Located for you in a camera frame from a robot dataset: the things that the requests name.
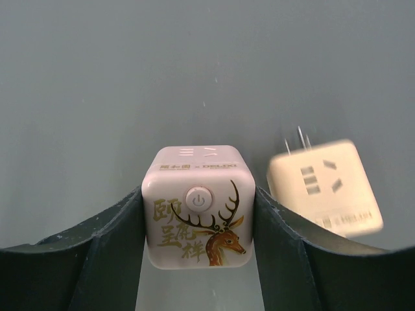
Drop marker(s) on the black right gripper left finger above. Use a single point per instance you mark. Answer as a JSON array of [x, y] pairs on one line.
[[94, 265]]

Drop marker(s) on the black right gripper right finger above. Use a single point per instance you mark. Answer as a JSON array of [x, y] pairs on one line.
[[305, 267]]

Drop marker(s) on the orange cube plug adapter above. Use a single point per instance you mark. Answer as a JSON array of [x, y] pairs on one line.
[[327, 185]]

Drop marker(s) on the light pink deer cube plug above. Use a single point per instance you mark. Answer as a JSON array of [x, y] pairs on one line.
[[199, 208]]

